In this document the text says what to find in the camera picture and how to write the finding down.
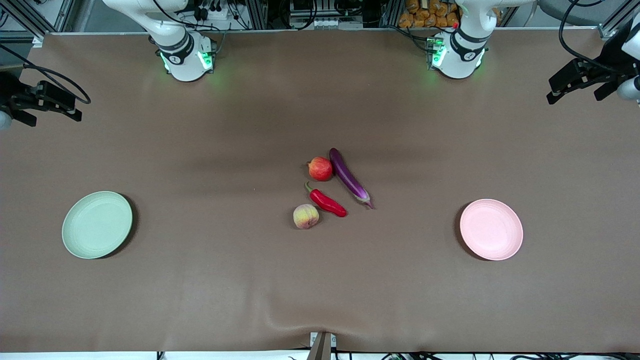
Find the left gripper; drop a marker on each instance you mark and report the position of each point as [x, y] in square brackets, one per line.
[606, 68]

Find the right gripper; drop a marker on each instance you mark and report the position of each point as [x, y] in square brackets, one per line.
[11, 94]

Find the purple eggplant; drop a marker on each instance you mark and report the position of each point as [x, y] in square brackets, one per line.
[347, 177]

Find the red apple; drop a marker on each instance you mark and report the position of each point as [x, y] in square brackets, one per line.
[320, 169]

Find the yellow pink peach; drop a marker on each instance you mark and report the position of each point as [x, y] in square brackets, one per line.
[305, 216]

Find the red chili pepper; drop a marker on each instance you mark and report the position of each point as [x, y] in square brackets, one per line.
[327, 202]

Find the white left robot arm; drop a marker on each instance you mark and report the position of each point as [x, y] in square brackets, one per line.
[457, 62]

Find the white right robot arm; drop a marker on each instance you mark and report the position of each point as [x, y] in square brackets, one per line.
[185, 65]

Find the grey rounded seat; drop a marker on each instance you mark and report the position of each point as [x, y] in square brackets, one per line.
[585, 15]

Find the light green plate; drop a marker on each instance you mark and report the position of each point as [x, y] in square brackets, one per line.
[95, 225]

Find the pink plate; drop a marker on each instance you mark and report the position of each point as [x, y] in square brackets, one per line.
[491, 230]

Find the bag of orange bread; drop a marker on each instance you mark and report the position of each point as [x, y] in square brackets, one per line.
[425, 17]

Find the white power strip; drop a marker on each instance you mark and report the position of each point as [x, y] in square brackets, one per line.
[215, 15]

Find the brown table mat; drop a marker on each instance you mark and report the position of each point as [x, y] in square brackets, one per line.
[250, 280]

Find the grey electronics unit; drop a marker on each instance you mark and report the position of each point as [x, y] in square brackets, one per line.
[325, 10]

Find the aluminium frame profile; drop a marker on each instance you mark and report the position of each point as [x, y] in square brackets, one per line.
[612, 22]
[390, 12]
[256, 12]
[25, 17]

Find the grey metal post bracket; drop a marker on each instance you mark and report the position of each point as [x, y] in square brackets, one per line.
[322, 347]

